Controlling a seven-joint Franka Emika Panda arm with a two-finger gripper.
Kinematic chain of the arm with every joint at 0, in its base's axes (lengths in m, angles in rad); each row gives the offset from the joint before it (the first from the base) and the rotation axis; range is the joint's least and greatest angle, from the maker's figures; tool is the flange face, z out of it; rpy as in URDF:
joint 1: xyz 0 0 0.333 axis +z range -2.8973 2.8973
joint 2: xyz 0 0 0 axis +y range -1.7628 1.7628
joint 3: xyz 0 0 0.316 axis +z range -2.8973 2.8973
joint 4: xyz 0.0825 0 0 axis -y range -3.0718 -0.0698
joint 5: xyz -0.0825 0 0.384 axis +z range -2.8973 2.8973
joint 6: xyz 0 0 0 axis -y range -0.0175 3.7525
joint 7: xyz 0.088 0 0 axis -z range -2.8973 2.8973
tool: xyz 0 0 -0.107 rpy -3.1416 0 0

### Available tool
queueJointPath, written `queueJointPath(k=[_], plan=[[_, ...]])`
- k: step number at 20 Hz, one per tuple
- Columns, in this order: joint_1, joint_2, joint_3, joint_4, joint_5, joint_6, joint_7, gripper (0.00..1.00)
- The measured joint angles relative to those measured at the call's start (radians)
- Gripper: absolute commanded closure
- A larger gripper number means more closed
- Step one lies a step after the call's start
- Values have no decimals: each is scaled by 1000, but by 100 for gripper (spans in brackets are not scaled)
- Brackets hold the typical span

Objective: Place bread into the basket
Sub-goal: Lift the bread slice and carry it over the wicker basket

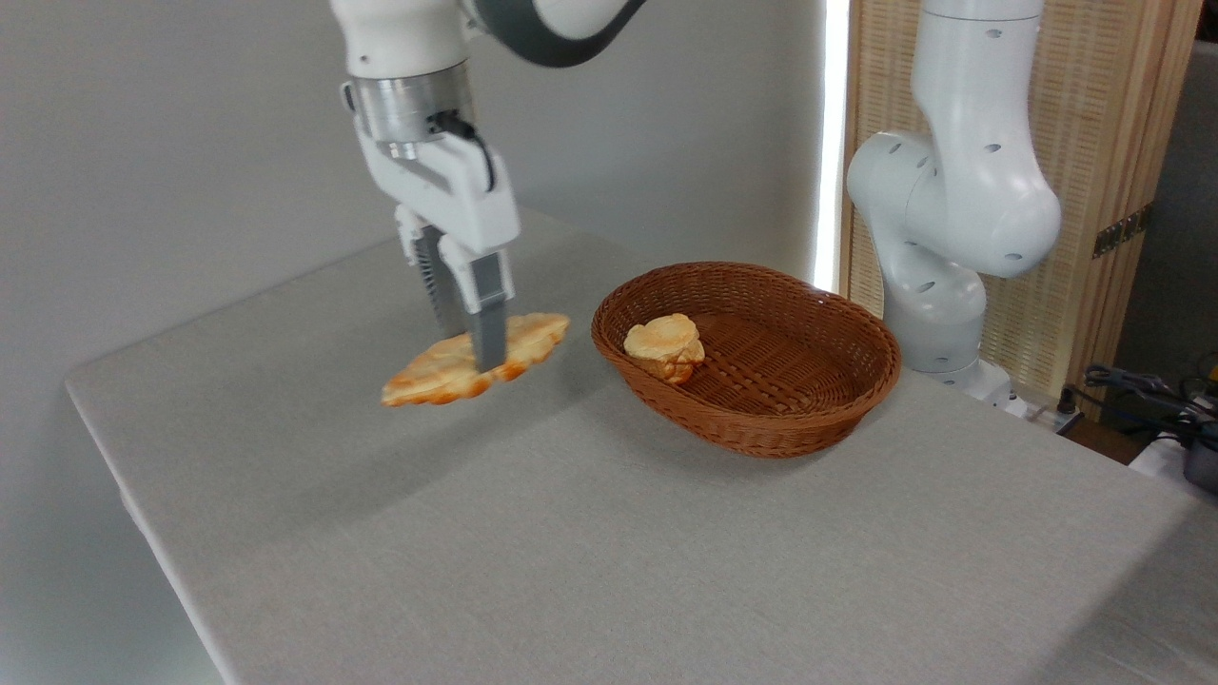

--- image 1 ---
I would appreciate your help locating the round golden bread roll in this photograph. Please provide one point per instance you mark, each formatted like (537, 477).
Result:
(664, 344)

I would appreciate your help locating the brown oval wicker basket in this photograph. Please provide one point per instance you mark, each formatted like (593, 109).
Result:
(761, 409)

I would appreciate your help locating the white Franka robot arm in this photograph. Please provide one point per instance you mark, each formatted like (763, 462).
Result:
(961, 190)

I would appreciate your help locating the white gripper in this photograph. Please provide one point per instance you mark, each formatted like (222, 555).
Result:
(457, 200)

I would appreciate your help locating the long braided golden bread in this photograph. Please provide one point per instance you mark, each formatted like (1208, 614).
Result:
(428, 376)

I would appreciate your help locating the dark metal screen hinge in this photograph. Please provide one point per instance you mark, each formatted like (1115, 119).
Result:
(1123, 231)

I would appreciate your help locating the grey tablecloth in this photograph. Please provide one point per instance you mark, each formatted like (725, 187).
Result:
(666, 571)

